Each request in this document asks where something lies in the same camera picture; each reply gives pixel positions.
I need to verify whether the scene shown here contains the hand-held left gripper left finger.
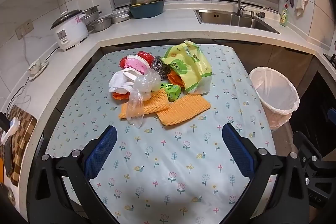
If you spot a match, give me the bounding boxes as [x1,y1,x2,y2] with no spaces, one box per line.
[26,125,129,224]

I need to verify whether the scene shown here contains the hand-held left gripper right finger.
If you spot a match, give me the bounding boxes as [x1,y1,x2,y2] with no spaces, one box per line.
[222,123,310,224]

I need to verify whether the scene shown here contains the bin with pink liner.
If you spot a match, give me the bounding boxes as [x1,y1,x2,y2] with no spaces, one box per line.
[249,67,300,131]

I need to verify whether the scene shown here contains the orange foam net sleeve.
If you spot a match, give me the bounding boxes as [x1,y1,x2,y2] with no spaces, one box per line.
[119,89,170,119]
[157,95,212,126]

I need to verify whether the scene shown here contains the white tissue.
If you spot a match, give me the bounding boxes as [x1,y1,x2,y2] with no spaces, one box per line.
[109,70,137,96]

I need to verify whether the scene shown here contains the gas stove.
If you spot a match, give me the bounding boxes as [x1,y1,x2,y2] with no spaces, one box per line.
[324,52,336,68]

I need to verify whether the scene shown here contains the floral tablecloth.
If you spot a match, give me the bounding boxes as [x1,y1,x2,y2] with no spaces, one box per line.
[43,44,277,224]

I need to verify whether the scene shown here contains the checkered cutting board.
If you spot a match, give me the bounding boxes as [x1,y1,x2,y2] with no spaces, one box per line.
[5,105,38,185]

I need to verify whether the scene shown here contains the wooden cabinet doors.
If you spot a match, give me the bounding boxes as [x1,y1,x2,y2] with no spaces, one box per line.
[235,42,317,96]

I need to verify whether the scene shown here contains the clear plastic bag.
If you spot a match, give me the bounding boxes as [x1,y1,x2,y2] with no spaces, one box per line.
[126,69,162,128]

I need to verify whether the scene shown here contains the small green box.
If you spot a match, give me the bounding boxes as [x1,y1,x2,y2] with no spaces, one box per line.
[159,82,182,102]

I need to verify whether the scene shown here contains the pink and white paper cup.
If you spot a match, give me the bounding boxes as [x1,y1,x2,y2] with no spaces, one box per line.
[123,55,151,77]

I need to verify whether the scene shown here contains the green and yellow plastic bag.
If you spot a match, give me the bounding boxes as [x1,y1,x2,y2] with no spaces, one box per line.
[161,40,213,95]

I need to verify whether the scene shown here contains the orange snack wrapper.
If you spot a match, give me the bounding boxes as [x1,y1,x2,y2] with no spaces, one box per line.
[167,72,185,88]

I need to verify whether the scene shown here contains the steel wool scourer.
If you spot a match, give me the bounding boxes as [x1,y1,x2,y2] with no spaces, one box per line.
[150,56,171,80]

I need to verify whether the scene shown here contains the white power strip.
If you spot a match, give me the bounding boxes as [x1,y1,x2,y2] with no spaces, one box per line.
[28,59,49,80]

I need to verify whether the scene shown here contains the red mesh scrubber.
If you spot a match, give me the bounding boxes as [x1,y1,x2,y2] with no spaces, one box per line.
[120,51,154,69]

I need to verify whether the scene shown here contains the green dish soap bottle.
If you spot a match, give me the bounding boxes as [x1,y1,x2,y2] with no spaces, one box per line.
[280,4,289,27]

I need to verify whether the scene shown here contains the beige hanging cloth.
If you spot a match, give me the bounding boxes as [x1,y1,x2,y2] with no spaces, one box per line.
[294,0,308,16]

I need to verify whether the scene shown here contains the white rice cooker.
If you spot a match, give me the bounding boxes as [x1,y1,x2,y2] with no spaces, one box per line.
[51,9,88,51]

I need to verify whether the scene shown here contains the steel bowl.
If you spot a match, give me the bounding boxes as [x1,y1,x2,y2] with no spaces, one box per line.
[87,17,112,32]

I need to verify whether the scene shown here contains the stainless steel sink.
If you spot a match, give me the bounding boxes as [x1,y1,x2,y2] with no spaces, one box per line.
[194,9,281,34]

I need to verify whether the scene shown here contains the stacked steel pot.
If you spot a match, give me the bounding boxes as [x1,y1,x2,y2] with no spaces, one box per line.
[82,5,101,22]

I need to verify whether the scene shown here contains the blue plastic basin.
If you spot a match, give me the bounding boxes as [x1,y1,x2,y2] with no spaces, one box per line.
[129,0,165,19]

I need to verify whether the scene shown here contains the white plastic handle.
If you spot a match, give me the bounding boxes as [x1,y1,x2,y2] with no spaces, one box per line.
[1,119,21,144]

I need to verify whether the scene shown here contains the white cable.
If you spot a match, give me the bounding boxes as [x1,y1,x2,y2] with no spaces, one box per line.
[8,77,33,111]

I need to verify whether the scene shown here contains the wall power outlet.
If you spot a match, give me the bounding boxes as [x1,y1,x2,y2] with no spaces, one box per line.
[15,20,34,40]

